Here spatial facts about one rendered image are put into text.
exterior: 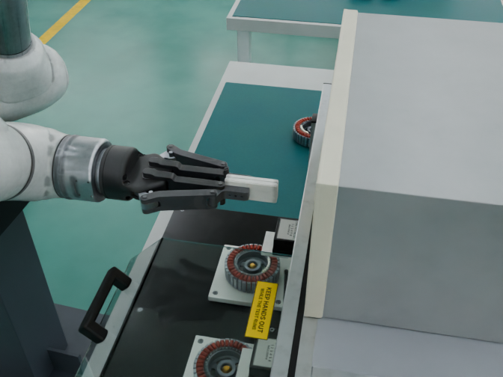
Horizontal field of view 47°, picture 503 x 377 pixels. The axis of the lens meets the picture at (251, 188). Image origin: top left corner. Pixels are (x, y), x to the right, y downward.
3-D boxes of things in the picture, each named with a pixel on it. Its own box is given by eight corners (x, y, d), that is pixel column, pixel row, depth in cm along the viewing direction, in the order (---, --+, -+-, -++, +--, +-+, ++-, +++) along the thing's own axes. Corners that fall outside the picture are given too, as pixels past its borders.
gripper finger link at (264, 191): (225, 176, 77) (224, 179, 77) (278, 182, 76) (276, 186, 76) (226, 194, 79) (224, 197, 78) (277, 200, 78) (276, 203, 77)
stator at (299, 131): (319, 123, 169) (321, 111, 166) (340, 143, 161) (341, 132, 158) (285, 132, 165) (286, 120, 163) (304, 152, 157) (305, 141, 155)
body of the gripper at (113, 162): (121, 173, 86) (182, 181, 85) (99, 211, 80) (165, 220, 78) (114, 132, 81) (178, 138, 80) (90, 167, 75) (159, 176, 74)
